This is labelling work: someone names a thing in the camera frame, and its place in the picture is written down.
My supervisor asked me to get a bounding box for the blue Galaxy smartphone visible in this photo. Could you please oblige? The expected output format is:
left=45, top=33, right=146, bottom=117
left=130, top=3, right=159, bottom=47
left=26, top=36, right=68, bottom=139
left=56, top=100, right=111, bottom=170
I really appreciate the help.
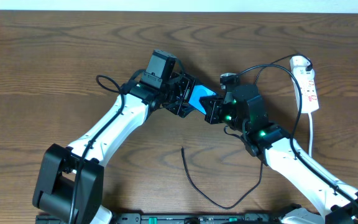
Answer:
left=188, top=85, right=217, bottom=114

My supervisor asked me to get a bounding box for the white USB charger plug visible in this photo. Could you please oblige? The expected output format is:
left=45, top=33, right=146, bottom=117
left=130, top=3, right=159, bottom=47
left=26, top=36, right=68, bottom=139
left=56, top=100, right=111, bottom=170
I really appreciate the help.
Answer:
left=290, top=55, right=315, bottom=82

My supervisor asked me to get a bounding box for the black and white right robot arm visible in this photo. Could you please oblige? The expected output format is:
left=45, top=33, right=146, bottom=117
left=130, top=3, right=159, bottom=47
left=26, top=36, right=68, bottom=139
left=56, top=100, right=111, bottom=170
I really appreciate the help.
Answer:
left=190, top=85, right=358, bottom=223

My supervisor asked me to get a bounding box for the white power strip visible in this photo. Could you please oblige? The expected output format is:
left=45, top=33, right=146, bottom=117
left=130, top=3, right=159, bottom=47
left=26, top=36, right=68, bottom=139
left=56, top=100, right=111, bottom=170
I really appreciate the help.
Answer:
left=292, top=67, right=319, bottom=113

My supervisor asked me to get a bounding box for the white power strip cord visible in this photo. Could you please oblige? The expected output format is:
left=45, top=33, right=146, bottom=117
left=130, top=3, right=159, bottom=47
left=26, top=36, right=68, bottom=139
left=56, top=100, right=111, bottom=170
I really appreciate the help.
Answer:
left=307, top=112, right=314, bottom=158

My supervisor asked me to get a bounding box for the black charger cable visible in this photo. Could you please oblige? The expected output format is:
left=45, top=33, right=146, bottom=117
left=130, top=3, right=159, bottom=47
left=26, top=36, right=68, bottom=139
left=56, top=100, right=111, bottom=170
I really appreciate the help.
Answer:
left=180, top=53, right=314, bottom=210

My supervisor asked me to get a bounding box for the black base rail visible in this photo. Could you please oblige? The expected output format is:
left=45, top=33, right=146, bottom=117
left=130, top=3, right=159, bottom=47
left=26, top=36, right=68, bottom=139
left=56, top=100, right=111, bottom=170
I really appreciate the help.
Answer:
left=35, top=212, right=295, bottom=224

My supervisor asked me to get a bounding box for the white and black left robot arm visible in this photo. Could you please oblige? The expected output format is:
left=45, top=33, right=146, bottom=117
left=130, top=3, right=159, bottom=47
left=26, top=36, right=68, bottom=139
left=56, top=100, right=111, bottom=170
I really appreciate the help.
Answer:
left=32, top=70, right=197, bottom=223

